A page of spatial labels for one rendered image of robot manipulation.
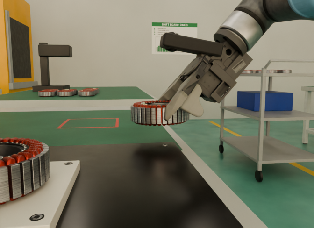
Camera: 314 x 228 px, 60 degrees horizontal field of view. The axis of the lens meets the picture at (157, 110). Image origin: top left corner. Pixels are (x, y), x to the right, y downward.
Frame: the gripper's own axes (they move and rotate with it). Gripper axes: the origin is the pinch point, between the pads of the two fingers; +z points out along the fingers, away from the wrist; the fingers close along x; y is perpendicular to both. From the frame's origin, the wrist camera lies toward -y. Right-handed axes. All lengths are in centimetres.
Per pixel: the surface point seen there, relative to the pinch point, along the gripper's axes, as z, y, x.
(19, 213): 13.4, -8.6, -30.1
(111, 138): 10.8, -2.4, 7.7
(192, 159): 2.3, 8.2, -8.5
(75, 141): 15.7, -7.9, 6.2
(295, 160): -49, 145, 152
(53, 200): 12.0, -7.1, -28.1
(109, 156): 9.7, -3.3, -12.0
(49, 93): 34, -37, 134
